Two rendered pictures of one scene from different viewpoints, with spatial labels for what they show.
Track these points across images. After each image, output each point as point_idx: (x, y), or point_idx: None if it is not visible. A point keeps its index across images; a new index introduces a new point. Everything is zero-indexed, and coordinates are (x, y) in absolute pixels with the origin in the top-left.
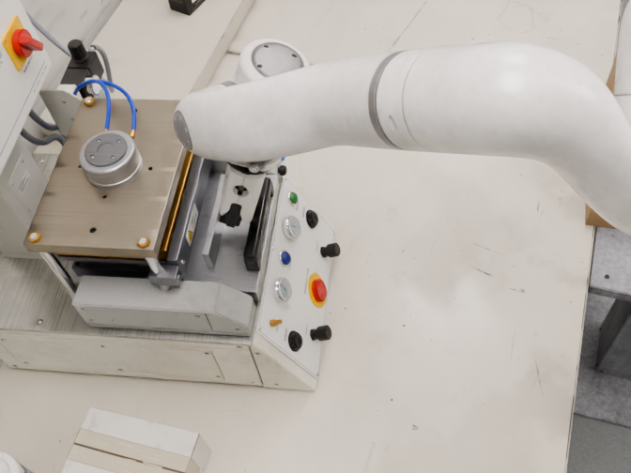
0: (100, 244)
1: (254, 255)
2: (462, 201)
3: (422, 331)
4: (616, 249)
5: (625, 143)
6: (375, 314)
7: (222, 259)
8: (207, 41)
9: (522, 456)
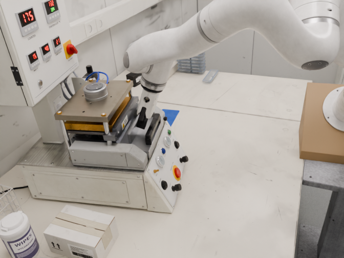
0: (85, 115)
1: (149, 135)
2: (243, 148)
3: (223, 193)
4: (314, 167)
5: (291, 10)
6: (202, 186)
7: (135, 141)
8: (140, 94)
9: (272, 244)
